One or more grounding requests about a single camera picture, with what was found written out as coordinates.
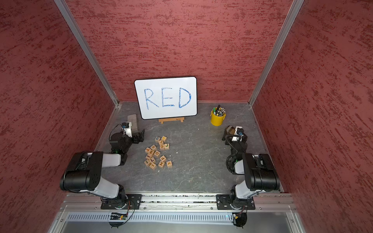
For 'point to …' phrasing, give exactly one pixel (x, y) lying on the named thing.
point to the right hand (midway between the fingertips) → (231, 130)
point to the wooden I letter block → (153, 166)
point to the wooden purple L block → (152, 160)
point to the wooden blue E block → (157, 139)
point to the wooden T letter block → (147, 149)
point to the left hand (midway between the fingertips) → (138, 131)
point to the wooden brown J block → (161, 142)
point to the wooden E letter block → (151, 152)
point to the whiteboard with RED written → (166, 97)
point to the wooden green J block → (166, 146)
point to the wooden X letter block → (169, 164)
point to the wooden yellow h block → (163, 138)
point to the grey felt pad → (132, 118)
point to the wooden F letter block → (163, 158)
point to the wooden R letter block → (153, 147)
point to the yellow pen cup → (217, 115)
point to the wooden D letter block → (157, 153)
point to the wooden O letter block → (162, 147)
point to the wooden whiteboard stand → (162, 120)
